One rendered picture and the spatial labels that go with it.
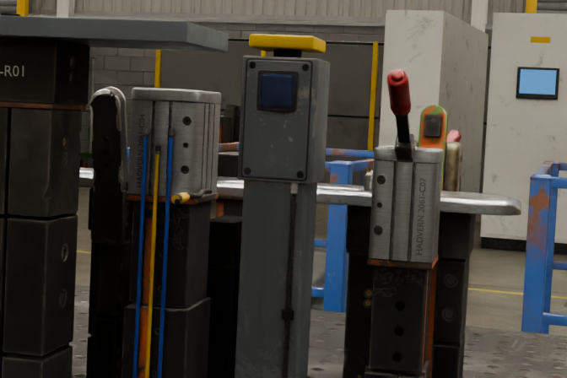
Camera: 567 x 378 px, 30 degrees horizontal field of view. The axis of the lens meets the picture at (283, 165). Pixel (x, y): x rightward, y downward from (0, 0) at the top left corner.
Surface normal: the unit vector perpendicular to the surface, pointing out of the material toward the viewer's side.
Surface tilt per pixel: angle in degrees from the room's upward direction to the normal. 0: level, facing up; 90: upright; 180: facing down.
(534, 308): 90
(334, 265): 90
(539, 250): 90
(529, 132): 90
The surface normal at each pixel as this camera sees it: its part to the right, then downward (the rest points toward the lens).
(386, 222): -0.22, 0.04
